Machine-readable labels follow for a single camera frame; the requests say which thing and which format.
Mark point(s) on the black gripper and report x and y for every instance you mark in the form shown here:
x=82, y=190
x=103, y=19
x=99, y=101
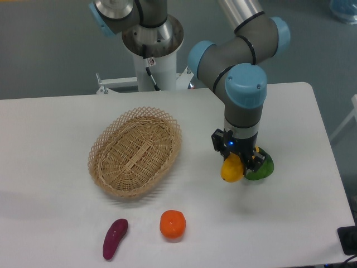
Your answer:
x=225, y=143

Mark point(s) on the yellow mango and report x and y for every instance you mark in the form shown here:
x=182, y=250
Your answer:
x=232, y=169

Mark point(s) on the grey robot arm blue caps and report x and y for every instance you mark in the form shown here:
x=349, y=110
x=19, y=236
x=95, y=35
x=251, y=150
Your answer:
x=231, y=70

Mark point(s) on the green mango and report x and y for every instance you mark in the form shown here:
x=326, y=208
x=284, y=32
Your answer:
x=265, y=170

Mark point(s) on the orange tangerine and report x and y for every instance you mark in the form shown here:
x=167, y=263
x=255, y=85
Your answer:
x=172, y=224

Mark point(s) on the woven wicker basket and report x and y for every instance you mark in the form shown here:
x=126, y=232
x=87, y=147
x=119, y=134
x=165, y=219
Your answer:
x=135, y=152

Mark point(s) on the black device at table edge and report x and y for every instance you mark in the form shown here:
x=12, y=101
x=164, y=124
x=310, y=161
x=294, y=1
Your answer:
x=347, y=237

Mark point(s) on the purple sweet potato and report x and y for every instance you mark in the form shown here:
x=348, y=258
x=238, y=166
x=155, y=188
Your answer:
x=114, y=235

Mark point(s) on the blue object top right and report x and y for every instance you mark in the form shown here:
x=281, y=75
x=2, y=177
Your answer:
x=344, y=10

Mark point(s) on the white frame at right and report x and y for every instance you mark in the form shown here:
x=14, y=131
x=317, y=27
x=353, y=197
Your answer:
x=346, y=125

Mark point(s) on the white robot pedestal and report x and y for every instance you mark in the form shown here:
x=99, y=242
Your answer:
x=154, y=53

